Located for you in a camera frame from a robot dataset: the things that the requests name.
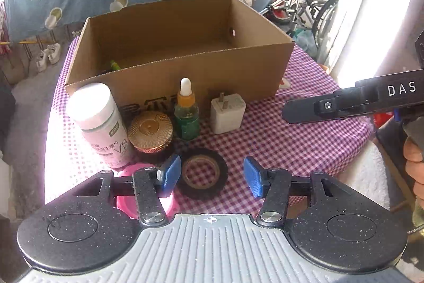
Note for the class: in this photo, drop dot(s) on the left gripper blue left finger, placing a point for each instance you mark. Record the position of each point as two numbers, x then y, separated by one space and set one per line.
169 178

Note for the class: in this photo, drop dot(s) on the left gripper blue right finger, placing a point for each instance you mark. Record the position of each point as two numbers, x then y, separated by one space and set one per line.
271 185

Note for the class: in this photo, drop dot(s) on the pink plastic lid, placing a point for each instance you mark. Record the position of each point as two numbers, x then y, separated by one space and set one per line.
127 204

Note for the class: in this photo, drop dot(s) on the black tape roll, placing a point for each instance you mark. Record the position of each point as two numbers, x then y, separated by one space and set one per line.
204 174

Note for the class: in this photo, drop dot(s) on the green dropper bottle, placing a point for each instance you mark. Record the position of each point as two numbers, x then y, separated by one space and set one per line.
186 112

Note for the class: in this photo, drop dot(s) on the white charger plug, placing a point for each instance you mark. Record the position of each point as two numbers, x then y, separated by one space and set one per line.
227 112

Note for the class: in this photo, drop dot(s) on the white vitamin bottle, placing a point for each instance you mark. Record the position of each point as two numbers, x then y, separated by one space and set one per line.
93 109

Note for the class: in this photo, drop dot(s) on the green lip balm tube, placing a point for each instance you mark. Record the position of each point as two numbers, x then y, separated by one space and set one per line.
114 66

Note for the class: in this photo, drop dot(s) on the person's hand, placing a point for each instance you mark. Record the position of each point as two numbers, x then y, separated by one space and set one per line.
415 168

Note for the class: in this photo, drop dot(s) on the green plastic bag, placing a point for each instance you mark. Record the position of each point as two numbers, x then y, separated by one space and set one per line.
305 40

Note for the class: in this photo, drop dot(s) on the brown cardboard box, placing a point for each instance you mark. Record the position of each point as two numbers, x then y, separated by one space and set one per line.
222 46

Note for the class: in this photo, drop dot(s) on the white sneaker pair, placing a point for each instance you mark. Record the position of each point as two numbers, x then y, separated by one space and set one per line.
50 55

